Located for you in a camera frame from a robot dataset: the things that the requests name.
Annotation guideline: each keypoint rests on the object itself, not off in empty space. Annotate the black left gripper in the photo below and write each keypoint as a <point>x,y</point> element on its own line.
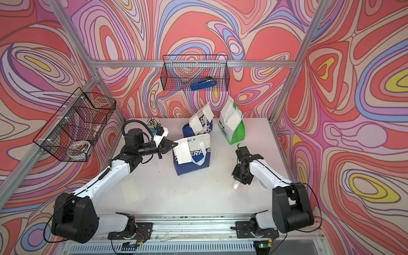
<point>161,149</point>

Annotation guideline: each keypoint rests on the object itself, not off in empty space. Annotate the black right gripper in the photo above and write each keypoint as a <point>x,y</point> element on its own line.
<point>235,173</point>

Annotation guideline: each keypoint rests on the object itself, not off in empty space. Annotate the dark blue paper bag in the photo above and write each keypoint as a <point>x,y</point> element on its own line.
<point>200,150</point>

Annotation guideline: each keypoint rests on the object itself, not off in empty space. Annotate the blue white paper bag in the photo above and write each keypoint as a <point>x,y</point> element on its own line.
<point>200,123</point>

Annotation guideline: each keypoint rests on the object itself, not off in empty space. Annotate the green white paper bag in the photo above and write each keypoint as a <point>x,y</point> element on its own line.
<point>231,122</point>

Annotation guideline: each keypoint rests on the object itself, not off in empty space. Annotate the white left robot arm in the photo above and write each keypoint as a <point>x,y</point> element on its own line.
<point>75,216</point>

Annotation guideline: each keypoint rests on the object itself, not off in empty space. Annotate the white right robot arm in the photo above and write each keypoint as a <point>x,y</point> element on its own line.
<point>291,207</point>

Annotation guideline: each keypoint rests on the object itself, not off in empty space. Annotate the clear cup of pencils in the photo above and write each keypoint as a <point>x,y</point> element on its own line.
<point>153,123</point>

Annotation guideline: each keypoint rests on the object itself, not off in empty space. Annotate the blue stapler in basket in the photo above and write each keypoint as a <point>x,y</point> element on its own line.
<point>204,83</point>

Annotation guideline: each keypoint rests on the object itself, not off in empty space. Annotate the tape roll in basket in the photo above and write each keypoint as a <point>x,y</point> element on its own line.
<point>79,149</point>

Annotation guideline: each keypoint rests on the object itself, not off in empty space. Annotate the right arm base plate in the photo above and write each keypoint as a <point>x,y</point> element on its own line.
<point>249,229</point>

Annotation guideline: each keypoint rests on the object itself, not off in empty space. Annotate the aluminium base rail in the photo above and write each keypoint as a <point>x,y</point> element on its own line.
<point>202,235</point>

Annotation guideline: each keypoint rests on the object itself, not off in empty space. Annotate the black wire basket back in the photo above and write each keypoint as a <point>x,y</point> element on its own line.
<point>179,71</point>

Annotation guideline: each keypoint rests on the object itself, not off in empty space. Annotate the black wire basket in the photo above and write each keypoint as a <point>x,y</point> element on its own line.
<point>83,116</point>
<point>179,71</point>

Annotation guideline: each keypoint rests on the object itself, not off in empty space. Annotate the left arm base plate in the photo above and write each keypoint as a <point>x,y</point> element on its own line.
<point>140,231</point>

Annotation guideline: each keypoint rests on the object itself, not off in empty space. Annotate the black wire basket left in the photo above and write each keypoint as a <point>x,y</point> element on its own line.
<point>83,116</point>

